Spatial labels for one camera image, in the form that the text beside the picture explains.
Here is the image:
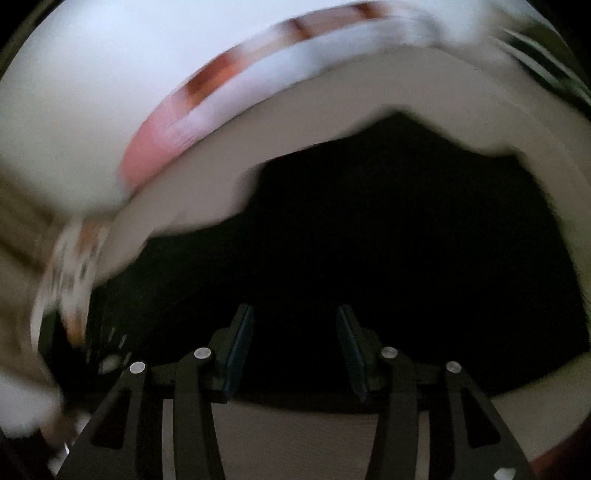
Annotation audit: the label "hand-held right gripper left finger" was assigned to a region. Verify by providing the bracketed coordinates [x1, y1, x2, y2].
[58, 302, 257, 480]

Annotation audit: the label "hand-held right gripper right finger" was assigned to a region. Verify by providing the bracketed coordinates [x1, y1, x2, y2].
[336, 304, 533, 480]

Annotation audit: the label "black pants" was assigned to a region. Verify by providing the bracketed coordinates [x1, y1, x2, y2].
[83, 111, 591, 412]

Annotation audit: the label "beige textured bed cover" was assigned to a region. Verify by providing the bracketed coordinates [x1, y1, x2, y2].
[92, 46, 591, 480]

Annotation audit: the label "dark striped cloth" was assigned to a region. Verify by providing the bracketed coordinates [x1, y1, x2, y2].
[501, 25, 591, 109]

